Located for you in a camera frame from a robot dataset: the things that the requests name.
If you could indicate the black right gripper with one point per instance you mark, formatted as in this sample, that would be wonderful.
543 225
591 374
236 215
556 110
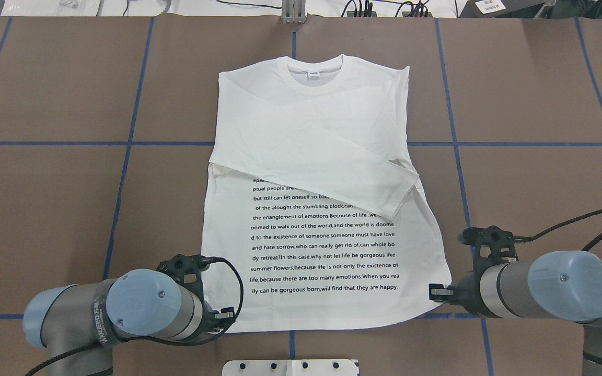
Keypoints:
464 291

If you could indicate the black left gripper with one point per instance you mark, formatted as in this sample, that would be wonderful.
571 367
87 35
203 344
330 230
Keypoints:
208 315

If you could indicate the white long-sleeve printed shirt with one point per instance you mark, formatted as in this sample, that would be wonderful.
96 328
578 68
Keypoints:
313 197

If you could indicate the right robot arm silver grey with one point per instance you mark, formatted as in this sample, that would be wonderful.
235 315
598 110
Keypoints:
565 285

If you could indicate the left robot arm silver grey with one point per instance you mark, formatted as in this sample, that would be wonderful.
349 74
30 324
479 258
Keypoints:
79 325

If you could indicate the white central mounting column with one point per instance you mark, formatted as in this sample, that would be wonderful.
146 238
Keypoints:
292 367

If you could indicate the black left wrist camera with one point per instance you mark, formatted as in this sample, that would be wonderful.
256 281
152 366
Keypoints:
186 271

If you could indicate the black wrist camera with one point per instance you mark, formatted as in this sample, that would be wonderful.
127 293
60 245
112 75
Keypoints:
501 243
186 271

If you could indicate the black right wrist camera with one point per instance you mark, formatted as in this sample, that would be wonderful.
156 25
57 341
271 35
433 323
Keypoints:
501 243

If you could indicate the aluminium frame post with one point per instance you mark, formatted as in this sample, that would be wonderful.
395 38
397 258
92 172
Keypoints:
293 11

